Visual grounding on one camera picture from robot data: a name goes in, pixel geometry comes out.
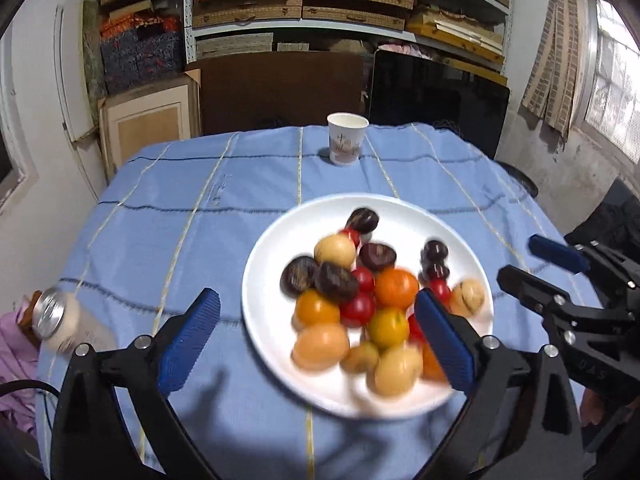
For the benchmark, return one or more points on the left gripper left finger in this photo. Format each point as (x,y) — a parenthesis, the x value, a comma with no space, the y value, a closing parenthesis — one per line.
(152,373)

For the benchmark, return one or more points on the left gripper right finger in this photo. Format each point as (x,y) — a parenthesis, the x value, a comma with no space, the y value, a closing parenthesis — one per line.
(481,367)

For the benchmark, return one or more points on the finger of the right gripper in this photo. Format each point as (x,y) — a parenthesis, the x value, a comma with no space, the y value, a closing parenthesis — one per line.
(620,318)
(605,267)

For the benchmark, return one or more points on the large orange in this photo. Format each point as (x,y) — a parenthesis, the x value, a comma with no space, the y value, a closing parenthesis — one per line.
(432,370)

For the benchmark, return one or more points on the striped pepino melon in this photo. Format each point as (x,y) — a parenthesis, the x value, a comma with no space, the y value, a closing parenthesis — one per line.
(467,298)

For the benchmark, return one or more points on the pale yellow pear fruit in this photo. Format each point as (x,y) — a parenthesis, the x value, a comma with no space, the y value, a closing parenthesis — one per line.
(397,371)
(337,249)

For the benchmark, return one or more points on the red cherry tomato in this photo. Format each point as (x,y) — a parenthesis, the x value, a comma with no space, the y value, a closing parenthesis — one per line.
(440,289)

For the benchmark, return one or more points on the yellow orange tomato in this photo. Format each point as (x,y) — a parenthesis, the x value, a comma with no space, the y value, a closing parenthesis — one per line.
(388,328)

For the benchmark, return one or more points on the dark purple plum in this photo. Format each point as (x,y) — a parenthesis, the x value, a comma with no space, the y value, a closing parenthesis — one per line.
(435,270)
(435,250)

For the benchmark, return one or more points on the small orange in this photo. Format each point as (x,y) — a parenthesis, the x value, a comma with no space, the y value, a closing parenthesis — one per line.
(396,288)

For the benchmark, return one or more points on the brown kiwi fruit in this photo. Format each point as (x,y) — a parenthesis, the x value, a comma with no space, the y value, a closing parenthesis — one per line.
(361,359)

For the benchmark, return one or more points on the dark mangosteen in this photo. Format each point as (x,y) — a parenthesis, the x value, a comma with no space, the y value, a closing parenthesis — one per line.
(298,275)
(377,256)
(363,220)
(335,283)

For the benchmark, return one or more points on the small red tomato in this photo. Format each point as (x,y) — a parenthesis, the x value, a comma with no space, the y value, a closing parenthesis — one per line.
(352,235)

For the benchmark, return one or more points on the large pale yellow round fruit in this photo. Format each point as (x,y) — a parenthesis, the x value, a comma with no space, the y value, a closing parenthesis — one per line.
(320,347)

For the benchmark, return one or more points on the person's right hand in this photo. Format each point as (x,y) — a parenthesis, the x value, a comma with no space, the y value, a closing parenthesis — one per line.
(593,410)

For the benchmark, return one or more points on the white drink can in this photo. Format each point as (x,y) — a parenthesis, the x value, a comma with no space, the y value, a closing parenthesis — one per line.
(63,323)

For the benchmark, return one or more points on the pink cloth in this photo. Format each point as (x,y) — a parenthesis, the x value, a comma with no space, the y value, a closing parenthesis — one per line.
(19,358)

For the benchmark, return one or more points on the white oval plate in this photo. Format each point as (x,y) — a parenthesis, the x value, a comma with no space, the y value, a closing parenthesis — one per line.
(268,312)

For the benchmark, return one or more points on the beige patterned curtain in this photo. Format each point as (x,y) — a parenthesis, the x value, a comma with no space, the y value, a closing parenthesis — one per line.
(550,93)

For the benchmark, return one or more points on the black chair back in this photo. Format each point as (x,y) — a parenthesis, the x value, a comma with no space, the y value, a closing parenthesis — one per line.
(406,89)

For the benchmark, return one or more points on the framed picture leaning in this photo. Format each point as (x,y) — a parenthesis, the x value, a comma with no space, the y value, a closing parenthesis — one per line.
(164,111)

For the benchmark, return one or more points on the white paper cup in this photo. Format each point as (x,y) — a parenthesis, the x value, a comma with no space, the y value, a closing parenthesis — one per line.
(346,134)

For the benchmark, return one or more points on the metal storage shelf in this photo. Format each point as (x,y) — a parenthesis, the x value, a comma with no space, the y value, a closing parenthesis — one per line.
(475,32)

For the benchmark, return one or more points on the dark brown chair back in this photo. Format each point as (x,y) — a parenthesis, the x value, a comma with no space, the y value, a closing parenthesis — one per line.
(252,91)

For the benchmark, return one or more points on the stacked patterned fabric boxes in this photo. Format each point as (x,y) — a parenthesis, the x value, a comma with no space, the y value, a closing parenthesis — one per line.
(137,50)

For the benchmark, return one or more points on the window with metal frame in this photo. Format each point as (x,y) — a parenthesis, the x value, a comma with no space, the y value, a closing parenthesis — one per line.
(608,105)

